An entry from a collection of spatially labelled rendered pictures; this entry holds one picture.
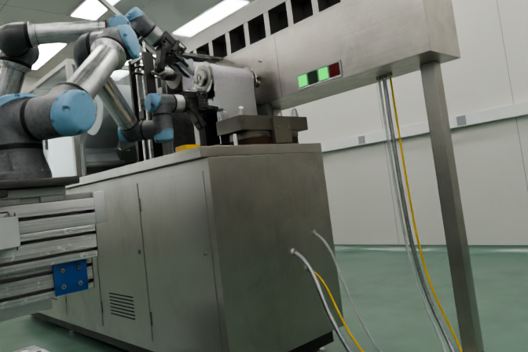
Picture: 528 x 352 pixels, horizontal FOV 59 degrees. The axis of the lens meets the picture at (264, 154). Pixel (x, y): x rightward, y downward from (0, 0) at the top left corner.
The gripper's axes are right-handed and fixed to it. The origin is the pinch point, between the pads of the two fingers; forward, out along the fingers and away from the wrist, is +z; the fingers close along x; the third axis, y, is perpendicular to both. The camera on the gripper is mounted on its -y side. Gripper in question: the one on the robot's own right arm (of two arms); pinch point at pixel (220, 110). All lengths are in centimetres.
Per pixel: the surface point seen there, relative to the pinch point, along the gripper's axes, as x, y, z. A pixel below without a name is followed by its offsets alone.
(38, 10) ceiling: 316, 171, 34
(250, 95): -0.2, 7.7, 18.5
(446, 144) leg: -77, -28, 47
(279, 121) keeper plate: -22.0, -8.9, 13.3
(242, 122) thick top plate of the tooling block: -20.0, -9.1, -5.6
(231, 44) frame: 24, 42, 31
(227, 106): -0.3, 1.9, 4.0
